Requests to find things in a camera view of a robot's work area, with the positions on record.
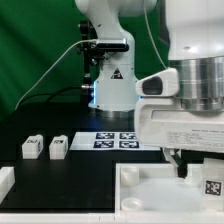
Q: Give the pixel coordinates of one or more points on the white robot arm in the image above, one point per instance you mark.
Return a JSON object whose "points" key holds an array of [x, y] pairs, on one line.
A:
{"points": [[181, 107]]}

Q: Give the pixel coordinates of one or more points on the grey mounted camera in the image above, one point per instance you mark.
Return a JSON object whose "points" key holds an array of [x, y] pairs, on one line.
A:
{"points": [[112, 45]]}

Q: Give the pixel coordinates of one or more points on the white square tabletop panel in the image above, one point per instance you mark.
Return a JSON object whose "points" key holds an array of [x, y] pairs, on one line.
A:
{"points": [[158, 188]]}

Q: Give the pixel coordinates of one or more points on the black camera stand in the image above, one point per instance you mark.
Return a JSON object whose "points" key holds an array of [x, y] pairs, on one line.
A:
{"points": [[91, 54]]}

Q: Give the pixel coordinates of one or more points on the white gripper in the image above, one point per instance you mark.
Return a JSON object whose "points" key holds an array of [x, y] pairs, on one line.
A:
{"points": [[161, 122]]}

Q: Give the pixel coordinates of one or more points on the white sheet with tags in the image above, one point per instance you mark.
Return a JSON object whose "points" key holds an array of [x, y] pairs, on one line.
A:
{"points": [[98, 141]]}

